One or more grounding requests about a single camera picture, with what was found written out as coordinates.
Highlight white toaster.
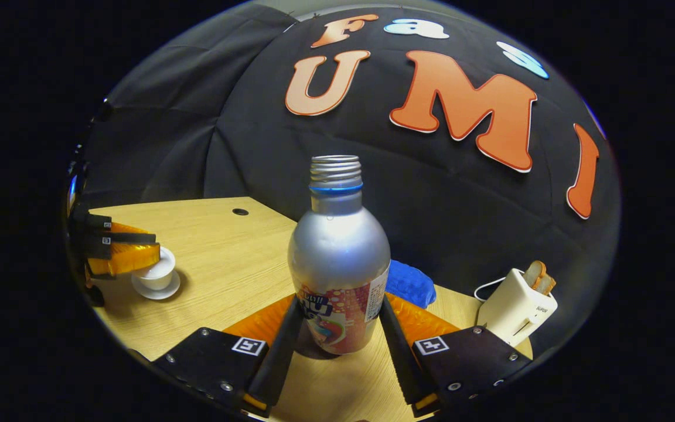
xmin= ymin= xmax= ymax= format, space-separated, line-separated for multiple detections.
xmin=477 ymin=268 xmax=558 ymax=348

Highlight black backdrop cloth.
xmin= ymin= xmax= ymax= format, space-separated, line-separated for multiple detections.
xmin=83 ymin=3 xmax=619 ymax=358

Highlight white saucer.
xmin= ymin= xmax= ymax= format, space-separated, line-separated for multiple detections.
xmin=131 ymin=270 xmax=181 ymax=301

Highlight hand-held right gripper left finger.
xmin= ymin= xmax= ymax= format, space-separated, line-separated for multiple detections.
xmin=151 ymin=295 xmax=304 ymax=418

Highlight silver water bottle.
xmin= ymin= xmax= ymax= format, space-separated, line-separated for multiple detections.
xmin=287 ymin=155 xmax=391 ymax=355

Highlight white toaster cable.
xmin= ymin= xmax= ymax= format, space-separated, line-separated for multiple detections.
xmin=474 ymin=277 xmax=509 ymax=303

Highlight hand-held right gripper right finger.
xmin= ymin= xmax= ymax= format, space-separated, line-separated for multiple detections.
xmin=380 ymin=293 xmax=534 ymax=417

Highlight blue towel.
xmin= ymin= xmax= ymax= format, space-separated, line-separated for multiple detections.
xmin=386 ymin=260 xmax=437 ymax=309

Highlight white teacup lid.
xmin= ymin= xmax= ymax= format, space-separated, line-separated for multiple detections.
xmin=138 ymin=246 xmax=176 ymax=280

